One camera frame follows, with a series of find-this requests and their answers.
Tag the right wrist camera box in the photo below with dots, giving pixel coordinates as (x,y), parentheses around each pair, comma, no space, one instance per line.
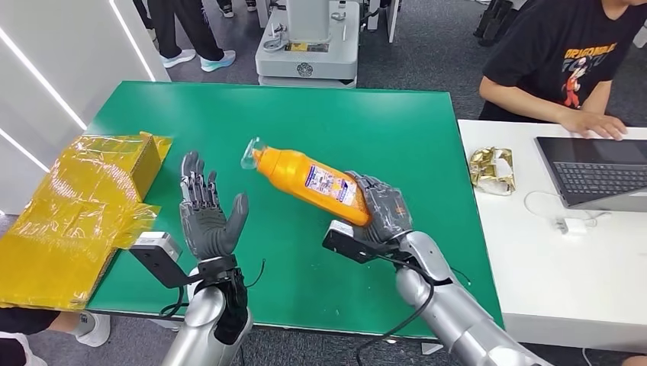
(349,245)

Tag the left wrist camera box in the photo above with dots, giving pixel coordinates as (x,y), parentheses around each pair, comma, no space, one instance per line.
(159,242)

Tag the seated person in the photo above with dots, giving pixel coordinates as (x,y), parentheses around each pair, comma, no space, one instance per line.
(546,50)

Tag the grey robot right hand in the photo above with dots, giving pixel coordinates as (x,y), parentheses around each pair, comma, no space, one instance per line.
(386,212)

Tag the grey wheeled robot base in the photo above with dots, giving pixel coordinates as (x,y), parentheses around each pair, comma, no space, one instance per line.
(303,60)

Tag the orange bottle with clear cap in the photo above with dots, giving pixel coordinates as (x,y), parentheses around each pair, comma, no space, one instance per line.
(298,177)

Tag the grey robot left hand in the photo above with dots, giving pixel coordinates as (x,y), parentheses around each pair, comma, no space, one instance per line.
(210,235)

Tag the black chair base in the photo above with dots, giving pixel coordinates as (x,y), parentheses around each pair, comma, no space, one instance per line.
(490,25)

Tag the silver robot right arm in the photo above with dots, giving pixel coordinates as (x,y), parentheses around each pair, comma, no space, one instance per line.
(455,313)

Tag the white furniture leg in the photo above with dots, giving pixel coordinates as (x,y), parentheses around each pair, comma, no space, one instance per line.
(392,20)

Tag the white power adapter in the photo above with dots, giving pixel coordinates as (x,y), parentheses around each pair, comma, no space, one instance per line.
(571,226)

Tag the dark grey laptop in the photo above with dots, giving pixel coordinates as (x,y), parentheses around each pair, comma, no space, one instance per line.
(596,177)

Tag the crumpled gold wrapper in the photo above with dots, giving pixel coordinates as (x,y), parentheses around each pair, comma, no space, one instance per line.
(487,169)

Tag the person's right hand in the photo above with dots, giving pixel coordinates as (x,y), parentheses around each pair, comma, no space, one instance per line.
(591,123)

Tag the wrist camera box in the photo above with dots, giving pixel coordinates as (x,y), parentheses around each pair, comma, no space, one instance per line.
(349,245)
(159,242)

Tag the yellow taped cardboard box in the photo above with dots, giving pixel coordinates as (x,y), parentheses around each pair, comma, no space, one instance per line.
(76,202)

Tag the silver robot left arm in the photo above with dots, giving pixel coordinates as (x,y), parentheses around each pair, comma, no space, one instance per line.
(204,315)

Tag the white desk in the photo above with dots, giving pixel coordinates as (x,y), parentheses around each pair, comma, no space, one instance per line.
(556,283)

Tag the person's right forearm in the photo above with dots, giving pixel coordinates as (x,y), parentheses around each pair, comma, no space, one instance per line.
(520,102)

